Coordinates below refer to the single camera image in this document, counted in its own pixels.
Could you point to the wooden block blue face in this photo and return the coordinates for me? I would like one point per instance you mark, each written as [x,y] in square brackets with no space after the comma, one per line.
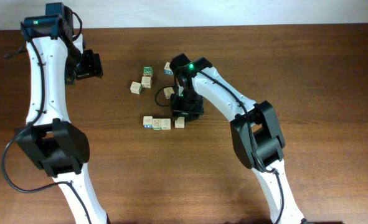
[167,69]

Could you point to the wooden block blue side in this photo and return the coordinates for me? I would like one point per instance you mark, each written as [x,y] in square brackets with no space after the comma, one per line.
[147,121]

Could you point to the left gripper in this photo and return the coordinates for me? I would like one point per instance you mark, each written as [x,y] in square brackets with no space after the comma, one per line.
[94,69]

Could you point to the wooden block beige left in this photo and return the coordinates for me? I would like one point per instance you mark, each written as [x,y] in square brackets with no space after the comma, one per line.
[136,88]

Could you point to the plain wooden block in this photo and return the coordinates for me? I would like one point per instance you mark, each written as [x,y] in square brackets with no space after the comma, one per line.
[165,124]

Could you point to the wooden block beige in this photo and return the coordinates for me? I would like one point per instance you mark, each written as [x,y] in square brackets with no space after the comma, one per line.
[146,82]
[136,88]

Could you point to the wooden block green R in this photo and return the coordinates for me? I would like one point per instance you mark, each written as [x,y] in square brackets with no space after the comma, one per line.
[147,71]

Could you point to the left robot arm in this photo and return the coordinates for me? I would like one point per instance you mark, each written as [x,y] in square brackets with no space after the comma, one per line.
[58,56]

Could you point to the wooden block green side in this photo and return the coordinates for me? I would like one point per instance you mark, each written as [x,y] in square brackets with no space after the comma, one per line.
[157,124]

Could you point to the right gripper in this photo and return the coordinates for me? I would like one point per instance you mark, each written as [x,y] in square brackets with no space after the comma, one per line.
[191,115]

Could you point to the wooden block blue edge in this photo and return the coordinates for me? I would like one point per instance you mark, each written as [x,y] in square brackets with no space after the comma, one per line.
[180,122]

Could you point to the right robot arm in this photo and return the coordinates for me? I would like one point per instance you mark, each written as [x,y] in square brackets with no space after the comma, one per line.
[257,138]

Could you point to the small wooden block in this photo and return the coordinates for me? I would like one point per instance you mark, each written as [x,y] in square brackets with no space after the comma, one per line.
[168,92]

